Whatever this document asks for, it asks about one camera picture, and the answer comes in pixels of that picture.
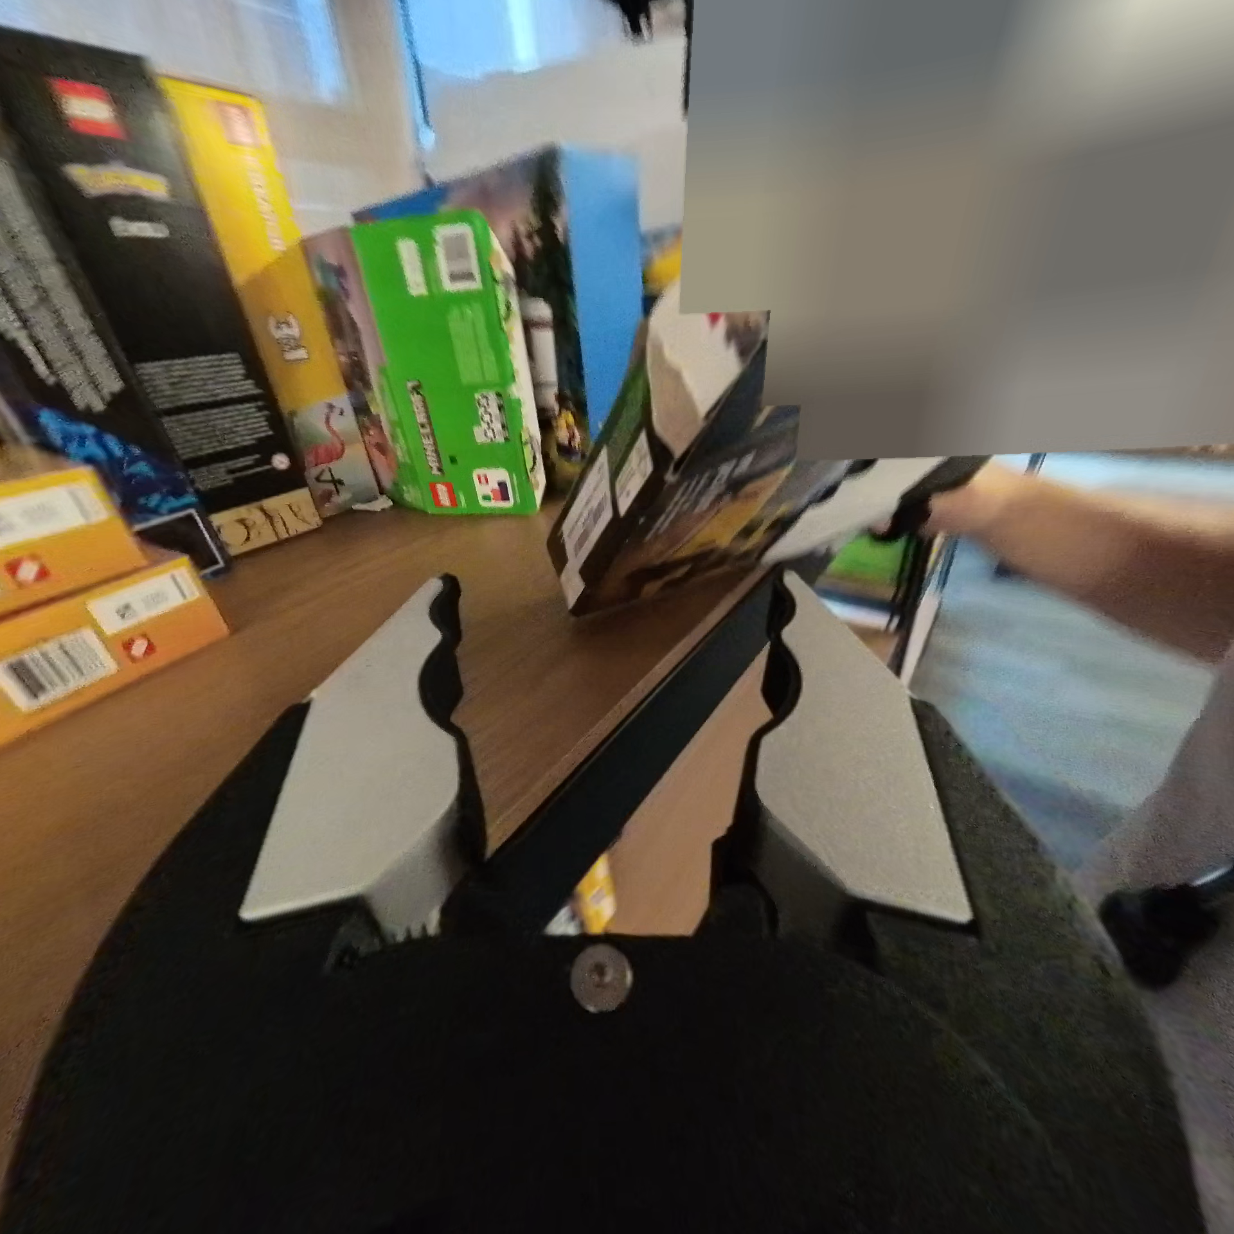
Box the small black yellow toy box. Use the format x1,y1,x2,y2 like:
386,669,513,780
546,308,801,618

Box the black bat logo toy box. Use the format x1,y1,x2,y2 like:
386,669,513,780
0,106,233,579

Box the wooden desk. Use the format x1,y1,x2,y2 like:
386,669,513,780
0,480,773,1138

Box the blue toy box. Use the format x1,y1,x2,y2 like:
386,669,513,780
351,144,645,464

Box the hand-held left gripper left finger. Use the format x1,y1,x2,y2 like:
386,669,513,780
237,572,489,945

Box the green toy box white edge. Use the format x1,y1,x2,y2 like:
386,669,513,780
349,208,547,515

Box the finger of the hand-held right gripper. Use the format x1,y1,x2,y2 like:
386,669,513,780
771,456,931,574

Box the yellow flamingo toy box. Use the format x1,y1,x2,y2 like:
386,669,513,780
154,76,382,515

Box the black toy box yellow logo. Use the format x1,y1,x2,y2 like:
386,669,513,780
0,29,323,554

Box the person's right forearm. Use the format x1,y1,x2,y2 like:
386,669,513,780
920,462,1234,666

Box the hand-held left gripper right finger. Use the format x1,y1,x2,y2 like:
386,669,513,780
751,568,975,928

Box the orange toy box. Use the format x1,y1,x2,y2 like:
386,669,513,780
0,462,151,618
0,554,233,747

